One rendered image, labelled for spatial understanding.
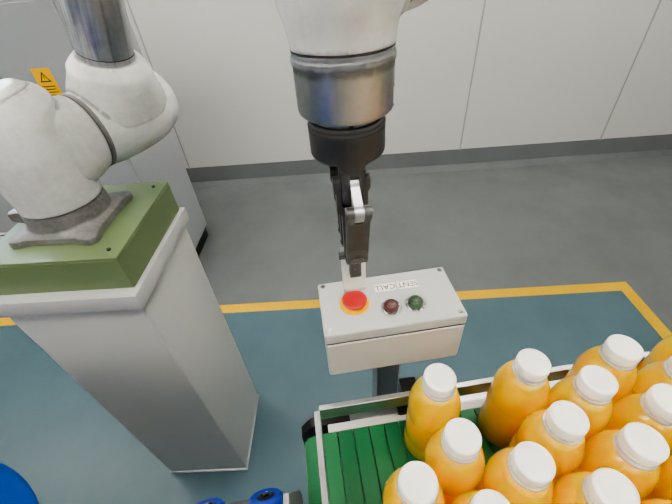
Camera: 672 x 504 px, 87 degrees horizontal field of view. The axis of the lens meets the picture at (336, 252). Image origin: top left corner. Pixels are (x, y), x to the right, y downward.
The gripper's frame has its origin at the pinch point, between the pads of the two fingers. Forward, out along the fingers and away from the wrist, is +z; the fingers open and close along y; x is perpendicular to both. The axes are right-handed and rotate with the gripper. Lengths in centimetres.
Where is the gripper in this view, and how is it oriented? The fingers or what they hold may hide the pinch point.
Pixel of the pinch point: (353, 268)
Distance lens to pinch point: 46.9
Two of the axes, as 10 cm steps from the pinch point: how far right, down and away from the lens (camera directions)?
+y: -1.3, -6.4, 7.6
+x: -9.9, 1.4, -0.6
